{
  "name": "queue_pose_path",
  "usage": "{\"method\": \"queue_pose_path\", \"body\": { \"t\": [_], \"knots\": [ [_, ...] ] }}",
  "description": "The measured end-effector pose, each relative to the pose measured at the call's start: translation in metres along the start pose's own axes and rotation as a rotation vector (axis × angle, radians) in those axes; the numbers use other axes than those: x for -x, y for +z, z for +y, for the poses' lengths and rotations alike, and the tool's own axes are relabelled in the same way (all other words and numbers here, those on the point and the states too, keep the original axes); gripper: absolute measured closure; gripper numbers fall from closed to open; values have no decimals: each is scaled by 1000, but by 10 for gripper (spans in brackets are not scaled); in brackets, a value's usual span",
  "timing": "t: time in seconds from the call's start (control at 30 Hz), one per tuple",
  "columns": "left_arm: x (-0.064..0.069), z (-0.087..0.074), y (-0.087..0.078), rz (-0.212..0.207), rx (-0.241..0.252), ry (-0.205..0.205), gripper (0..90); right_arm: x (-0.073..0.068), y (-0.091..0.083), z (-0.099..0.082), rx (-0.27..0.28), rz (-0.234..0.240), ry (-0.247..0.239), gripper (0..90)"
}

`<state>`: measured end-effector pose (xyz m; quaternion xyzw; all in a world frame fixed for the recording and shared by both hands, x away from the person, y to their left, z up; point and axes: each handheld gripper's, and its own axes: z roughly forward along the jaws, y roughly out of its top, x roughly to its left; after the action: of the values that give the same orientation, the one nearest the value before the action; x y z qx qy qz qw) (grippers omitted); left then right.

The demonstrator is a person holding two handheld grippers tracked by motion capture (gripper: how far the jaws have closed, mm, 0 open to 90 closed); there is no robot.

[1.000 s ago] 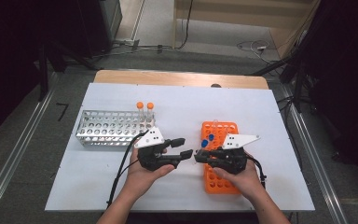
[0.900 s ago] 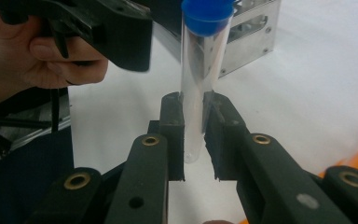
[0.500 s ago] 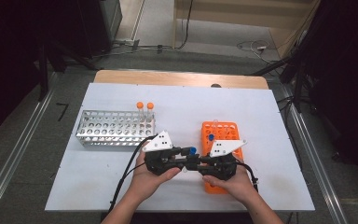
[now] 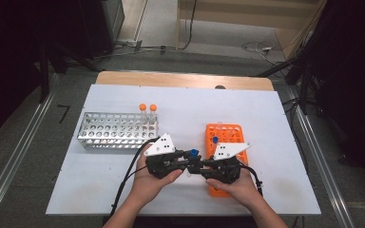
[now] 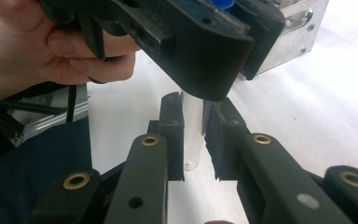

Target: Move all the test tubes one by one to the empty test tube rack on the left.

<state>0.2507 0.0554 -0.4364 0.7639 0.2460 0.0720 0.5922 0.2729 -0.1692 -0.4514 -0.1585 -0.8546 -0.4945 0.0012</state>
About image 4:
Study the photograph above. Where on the wooden table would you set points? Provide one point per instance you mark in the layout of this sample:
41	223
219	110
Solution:
171	79

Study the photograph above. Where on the orange plastic test tube rack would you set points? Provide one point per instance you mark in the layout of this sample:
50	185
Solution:
226	133

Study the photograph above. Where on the person's right hand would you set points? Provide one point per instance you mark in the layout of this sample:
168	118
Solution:
237	190

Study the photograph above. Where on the black cabinet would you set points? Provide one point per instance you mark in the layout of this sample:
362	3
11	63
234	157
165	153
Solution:
103	25

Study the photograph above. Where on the dark curtain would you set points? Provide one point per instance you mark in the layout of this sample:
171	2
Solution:
355	79
6	63

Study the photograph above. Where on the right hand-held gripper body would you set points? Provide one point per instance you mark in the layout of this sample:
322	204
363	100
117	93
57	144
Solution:
229	150

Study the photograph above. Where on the metal test tube rack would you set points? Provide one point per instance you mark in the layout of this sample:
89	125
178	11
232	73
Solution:
114	129

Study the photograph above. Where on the orange capped test tube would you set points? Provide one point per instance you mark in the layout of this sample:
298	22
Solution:
153	108
143	107

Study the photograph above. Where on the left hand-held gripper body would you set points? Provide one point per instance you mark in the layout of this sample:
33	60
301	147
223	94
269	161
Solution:
161	145

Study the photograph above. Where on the person's left hand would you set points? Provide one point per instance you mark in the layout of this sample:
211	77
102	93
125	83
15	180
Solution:
149	186

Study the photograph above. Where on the clear test tube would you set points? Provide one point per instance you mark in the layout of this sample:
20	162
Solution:
219	125

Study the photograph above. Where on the aluminium floor rail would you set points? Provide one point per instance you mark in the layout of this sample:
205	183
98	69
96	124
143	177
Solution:
15	152
324	177

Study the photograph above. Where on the black metal stand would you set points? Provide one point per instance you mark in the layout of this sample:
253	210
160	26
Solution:
44	72
304	82

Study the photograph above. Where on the white board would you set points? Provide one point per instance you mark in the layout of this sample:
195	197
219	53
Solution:
177	104

